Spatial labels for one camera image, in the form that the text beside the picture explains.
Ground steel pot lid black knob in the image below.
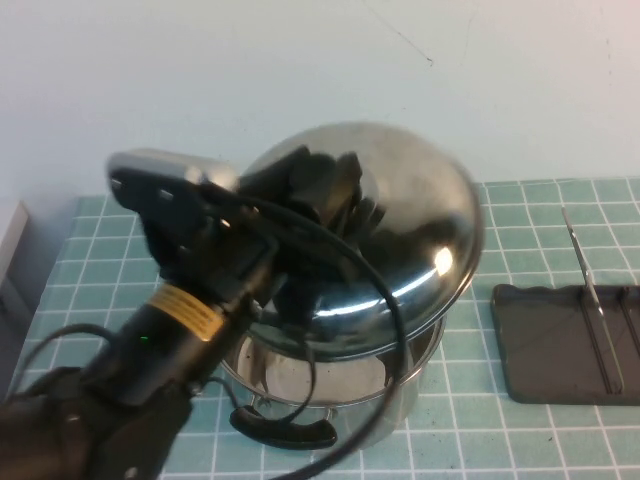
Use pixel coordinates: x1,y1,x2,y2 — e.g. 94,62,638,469
234,119,484,359

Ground teal tile pattern tablecloth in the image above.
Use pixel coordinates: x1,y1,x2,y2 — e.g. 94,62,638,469
0,178,640,480

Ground beige board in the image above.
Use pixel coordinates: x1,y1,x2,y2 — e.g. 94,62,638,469
0,199,32,301

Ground long black looping cable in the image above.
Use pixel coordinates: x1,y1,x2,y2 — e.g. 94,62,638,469
199,183,402,480

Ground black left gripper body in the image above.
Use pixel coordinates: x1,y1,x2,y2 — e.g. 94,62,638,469
143,185,354,302

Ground stainless steel pot black handles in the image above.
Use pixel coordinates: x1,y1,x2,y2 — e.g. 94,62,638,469
219,312,447,455

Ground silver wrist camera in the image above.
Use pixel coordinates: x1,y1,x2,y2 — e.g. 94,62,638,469
104,148,242,221

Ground short black arm cable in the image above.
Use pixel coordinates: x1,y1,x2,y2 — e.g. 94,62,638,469
13,322,119,386

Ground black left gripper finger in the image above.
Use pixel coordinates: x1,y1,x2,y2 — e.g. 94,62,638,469
319,151,364,237
239,143,313,209

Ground black lid rack metal wire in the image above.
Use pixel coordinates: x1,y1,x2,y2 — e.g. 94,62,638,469
490,205,640,405

